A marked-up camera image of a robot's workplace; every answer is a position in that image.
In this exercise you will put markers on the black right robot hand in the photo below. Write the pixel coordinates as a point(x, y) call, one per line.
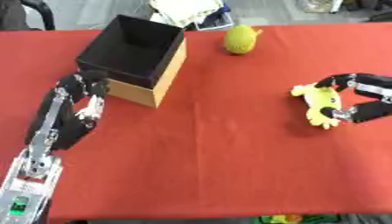
point(370, 87)

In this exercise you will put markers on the yellow-green toy fruit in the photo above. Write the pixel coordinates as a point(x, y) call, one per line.
point(240, 39)

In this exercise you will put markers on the black chair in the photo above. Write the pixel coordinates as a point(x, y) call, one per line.
point(23, 13)

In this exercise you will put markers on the yellow soft toy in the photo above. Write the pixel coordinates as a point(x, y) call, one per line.
point(321, 102)

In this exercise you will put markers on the white bin with papers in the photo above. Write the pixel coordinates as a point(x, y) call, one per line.
point(191, 13)

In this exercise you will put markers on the cardboard box with black inside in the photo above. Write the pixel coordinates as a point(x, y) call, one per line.
point(133, 59)

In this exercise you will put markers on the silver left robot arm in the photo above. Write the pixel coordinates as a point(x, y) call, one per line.
point(28, 186)

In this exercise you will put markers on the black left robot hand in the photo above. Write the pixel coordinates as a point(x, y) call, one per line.
point(64, 122)

